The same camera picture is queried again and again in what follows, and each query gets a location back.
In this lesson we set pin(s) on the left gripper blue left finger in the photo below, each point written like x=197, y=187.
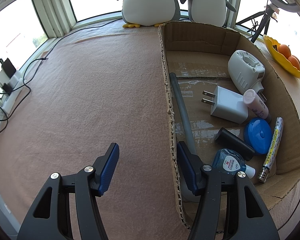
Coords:
x=49, y=215

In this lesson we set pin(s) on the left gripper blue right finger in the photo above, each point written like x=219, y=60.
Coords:
x=247, y=216

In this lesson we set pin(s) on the blue clear small bottle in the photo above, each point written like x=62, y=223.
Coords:
x=230, y=162

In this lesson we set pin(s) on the pink lotion bottle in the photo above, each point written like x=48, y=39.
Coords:
x=253, y=101

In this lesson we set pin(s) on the white travel adapter plug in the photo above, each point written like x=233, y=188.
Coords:
x=246, y=72

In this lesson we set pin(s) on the blue round tape measure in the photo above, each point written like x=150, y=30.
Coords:
x=258, y=135

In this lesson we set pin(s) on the patterned white lighter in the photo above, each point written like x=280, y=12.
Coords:
x=273, y=149

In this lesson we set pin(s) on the black cylinder tube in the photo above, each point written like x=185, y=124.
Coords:
x=228, y=140

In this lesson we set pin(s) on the white usb charger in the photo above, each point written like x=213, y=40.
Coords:
x=227, y=105

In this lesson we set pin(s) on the grey metal spoon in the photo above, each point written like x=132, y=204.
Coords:
x=183, y=114

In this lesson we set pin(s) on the yellow fruit bowl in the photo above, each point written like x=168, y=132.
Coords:
x=272, y=46

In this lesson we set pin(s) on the black tripod stand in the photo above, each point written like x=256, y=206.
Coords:
x=260, y=21

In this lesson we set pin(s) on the small penguin plush toy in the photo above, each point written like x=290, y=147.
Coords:
x=209, y=11

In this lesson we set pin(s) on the white power strip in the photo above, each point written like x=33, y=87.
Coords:
x=10, y=88

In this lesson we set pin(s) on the pink towel mat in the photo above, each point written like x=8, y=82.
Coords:
x=105, y=85

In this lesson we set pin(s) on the large penguin plush toy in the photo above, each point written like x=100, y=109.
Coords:
x=137, y=13

